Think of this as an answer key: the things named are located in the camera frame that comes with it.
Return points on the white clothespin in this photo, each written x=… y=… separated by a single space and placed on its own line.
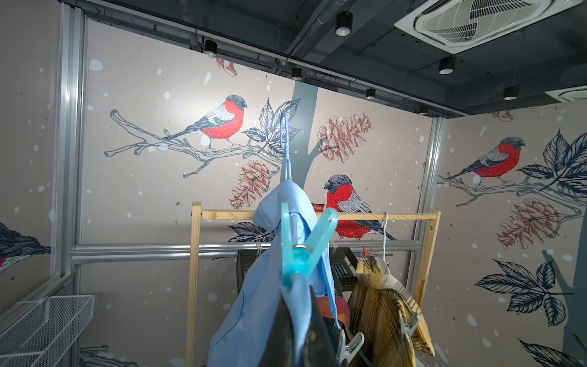
x=346 y=351

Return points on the light blue long-sleeve shirt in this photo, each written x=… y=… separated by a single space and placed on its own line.
x=245 y=334

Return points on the ceiling air conditioner vent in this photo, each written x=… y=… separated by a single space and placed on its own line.
x=458 y=25

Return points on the red clothespin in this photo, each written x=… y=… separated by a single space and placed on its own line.
x=367 y=252

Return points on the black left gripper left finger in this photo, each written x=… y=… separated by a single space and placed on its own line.
x=280 y=351

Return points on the yellow plaid flannel shirt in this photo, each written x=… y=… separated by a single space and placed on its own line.
x=389 y=318

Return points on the white wire hanger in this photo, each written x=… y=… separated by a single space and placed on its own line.
x=285 y=144

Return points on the black wall basket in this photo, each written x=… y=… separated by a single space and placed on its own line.
x=343 y=265

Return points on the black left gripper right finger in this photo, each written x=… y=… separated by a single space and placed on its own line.
x=317 y=350

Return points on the white wire mesh basket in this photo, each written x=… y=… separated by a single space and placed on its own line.
x=46 y=332

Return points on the teal clothespin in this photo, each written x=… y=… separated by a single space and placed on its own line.
x=302 y=259

